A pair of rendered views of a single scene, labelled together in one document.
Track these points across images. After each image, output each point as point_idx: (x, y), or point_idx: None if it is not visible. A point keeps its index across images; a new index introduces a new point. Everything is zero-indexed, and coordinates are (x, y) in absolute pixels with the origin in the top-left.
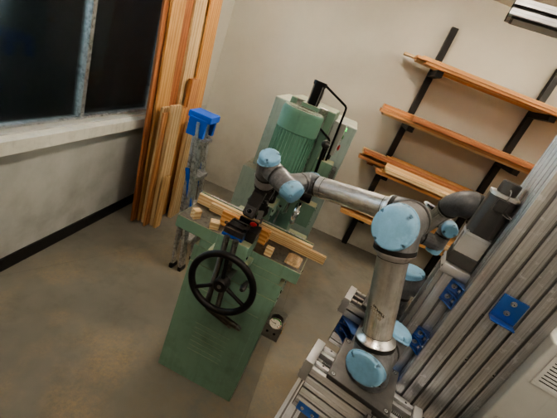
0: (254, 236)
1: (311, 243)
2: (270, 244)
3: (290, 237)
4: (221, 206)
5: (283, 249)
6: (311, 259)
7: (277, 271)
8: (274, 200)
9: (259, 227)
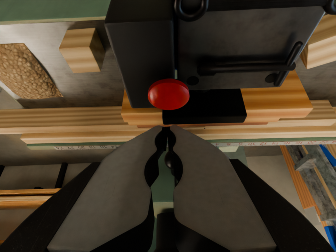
0: (108, 12)
1: (33, 147)
2: (118, 91)
3: (83, 135)
4: (301, 127)
5: (82, 96)
6: (13, 110)
7: (28, 2)
8: (157, 229)
9: (137, 101)
